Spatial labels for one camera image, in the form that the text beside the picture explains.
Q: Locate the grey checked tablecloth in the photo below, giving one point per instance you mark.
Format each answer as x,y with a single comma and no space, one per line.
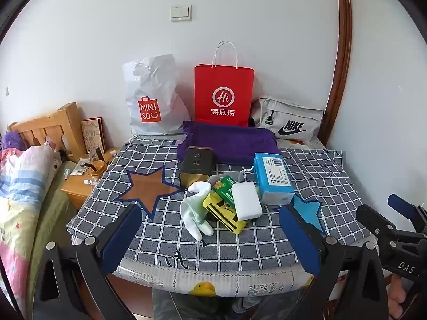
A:
186,250

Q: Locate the purple plush storage tray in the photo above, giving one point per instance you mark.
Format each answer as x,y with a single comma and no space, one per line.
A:
233,143

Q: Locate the wooden bedside table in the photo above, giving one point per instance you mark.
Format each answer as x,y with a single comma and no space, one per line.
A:
78,191

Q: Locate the white glove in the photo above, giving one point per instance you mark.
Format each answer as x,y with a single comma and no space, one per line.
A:
193,213

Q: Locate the white light switch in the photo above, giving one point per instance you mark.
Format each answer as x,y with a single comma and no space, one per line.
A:
181,12

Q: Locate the red paper bag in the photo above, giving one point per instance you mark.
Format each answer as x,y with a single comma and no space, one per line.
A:
223,86

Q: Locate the person's right hand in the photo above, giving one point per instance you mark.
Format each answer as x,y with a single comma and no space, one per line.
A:
398,293

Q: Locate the green bed sheet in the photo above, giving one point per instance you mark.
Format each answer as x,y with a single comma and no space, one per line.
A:
50,213

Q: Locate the grey waist bag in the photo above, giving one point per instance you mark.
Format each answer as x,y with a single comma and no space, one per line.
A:
287,116

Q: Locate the purple plush toy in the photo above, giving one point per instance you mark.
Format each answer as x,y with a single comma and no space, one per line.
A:
11,140

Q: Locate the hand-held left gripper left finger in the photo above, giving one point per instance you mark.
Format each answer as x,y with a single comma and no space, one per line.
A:
120,240

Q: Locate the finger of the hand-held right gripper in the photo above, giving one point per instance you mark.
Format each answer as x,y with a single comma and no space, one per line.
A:
400,204
377,221

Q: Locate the colourful printed quilt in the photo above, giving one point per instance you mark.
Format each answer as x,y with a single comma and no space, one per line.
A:
20,186

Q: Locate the yellow and black pouch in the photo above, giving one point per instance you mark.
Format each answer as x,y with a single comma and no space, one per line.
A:
222,215

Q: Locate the wooden bed headboard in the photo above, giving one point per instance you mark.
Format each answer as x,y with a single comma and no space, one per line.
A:
43,130

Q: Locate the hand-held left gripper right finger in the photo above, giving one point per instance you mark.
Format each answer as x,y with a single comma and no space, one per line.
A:
300,240

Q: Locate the brown patterned book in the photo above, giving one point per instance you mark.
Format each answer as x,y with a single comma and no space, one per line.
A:
93,135

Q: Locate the blue tissue pack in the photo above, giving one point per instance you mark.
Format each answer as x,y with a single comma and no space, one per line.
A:
272,176

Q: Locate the dark green packet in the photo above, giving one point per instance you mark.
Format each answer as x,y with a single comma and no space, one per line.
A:
225,188

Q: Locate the dark green tea tin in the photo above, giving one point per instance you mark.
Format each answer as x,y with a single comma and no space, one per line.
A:
196,165

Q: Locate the glass teapot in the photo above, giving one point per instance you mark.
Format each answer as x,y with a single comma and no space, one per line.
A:
95,168

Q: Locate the brown wooden door frame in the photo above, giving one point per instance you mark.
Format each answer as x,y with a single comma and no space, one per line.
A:
342,73

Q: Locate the white plastic shopping bag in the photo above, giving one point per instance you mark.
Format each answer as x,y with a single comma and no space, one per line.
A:
150,83

